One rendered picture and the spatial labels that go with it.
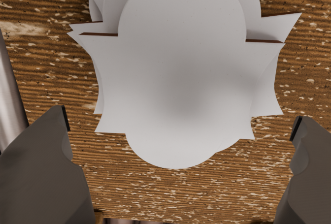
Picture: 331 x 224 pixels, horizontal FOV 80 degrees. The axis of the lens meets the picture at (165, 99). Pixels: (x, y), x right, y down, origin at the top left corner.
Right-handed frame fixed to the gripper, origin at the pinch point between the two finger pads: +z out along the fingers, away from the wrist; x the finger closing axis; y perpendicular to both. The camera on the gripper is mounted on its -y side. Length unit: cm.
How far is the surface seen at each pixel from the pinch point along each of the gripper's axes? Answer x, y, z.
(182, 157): 0.7, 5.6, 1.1
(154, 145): -1.6, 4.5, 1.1
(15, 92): -18.0, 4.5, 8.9
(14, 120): -18.8, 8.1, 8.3
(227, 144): 4.4, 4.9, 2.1
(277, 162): 12.2, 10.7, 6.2
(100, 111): -6.3, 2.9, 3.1
